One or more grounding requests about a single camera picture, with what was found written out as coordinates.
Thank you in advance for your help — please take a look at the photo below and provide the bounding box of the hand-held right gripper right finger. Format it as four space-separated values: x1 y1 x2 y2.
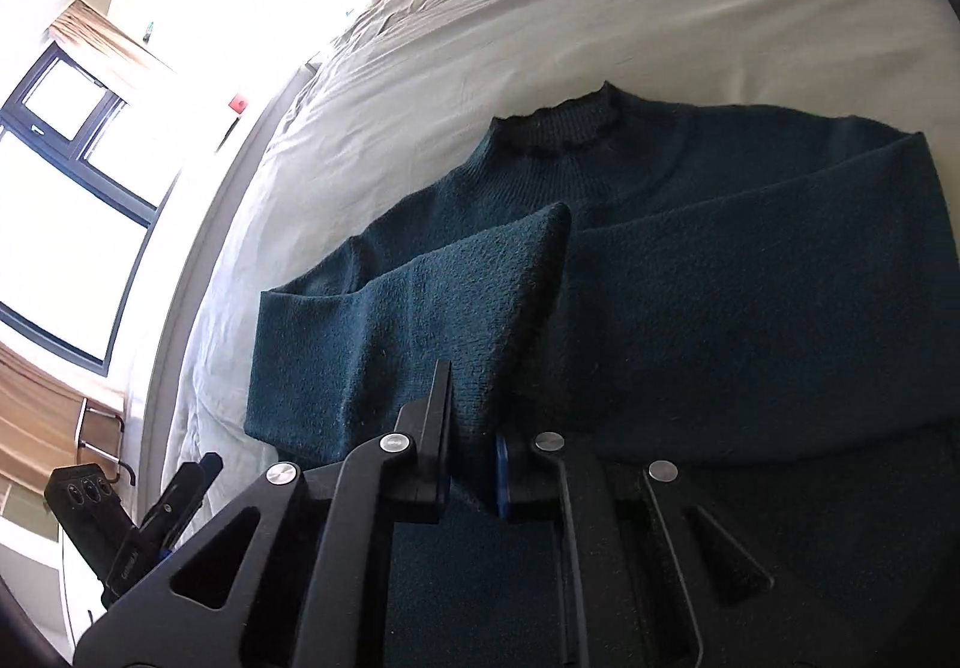
495 429 852 668

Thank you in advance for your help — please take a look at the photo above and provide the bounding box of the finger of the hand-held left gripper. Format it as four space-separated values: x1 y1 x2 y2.
139 452 224 564

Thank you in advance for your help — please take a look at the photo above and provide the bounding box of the dark teal knit sweater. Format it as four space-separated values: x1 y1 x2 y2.
244 81 960 668

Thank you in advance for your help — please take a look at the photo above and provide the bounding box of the tan curtain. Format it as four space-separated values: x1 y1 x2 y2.
41 0 177 95

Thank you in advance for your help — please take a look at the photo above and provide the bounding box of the dark framed window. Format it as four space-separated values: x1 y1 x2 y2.
0 41 177 370

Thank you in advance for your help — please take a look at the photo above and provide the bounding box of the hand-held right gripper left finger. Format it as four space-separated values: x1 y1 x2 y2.
73 359 454 668

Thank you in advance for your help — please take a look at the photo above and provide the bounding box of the metal frame chair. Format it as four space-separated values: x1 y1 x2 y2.
75 396 137 487

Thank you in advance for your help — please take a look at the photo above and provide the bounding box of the bed with beige sheet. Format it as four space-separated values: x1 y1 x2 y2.
146 0 950 541

